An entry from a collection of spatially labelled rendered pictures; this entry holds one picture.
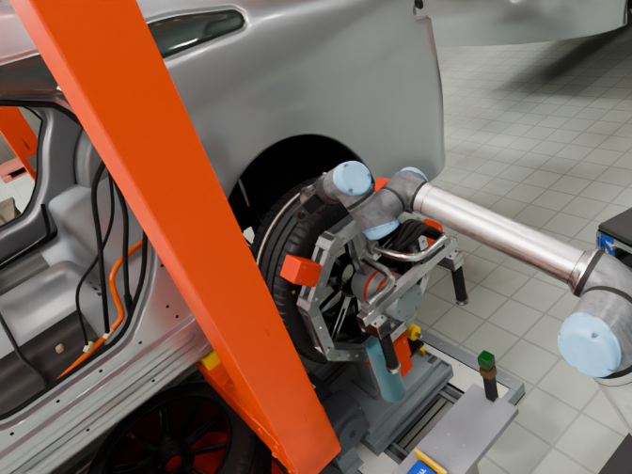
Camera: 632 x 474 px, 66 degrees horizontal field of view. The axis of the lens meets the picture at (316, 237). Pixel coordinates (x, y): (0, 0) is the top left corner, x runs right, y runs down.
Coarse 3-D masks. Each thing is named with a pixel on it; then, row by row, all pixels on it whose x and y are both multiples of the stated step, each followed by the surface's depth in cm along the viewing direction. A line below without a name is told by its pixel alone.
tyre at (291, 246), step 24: (288, 192) 169; (288, 216) 159; (312, 216) 152; (336, 216) 156; (288, 240) 154; (312, 240) 153; (264, 264) 159; (408, 264) 187; (288, 288) 152; (288, 312) 155; (312, 360) 169
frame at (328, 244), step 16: (336, 224) 154; (352, 224) 151; (320, 240) 150; (336, 240) 147; (416, 240) 174; (320, 256) 151; (304, 288) 151; (320, 288) 149; (304, 304) 150; (304, 320) 155; (320, 320) 153; (320, 336) 155; (320, 352) 161; (336, 352) 161; (352, 352) 167
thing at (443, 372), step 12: (420, 348) 225; (432, 360) 218; (444, 360) 217; (444, 372) 212; (432, 384) 209; (444, 384) 215; (420, 396) 206; (432, 396) 211; (408, 408) 203; (420, 408) 208; (396, 420) 200; (408, 420) 205; (384, 432) 200; (396, 432) 201; (372, 444) 194; (384, 444) 198
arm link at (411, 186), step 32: (416, 192) 129; (448, 192) 128; (448, 224) 126; (480, 224) 120; (512, 224) 117; (512, 256) 117; (544, 256) 112; (576, 256) 109; (608, 256) 106; (576, 288) 108
